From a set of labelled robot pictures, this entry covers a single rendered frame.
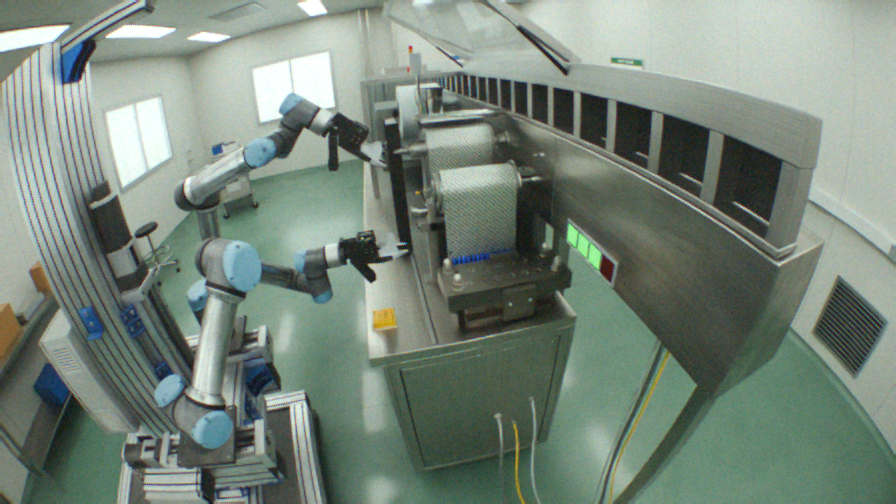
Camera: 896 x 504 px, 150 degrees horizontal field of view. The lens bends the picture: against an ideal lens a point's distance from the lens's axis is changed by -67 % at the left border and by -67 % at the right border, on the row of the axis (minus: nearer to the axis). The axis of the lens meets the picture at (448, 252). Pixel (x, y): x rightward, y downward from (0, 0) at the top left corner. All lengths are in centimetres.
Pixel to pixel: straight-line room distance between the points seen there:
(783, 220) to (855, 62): 246
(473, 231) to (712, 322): 80
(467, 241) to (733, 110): 91
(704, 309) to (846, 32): 260
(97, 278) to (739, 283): 141
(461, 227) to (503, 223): 14
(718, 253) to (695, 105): 24
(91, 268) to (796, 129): 145
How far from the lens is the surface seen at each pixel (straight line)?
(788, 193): 56
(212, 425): 95
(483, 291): 107
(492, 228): 120
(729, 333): 66
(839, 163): 294
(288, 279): 125
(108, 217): 112
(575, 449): 193
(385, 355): 108
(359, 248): 112
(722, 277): 64
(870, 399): 322
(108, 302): 115
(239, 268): 89
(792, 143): 55
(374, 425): 204
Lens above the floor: 166
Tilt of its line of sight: 30 degrees down
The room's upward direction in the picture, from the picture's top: 4 degrees counter-clockwise
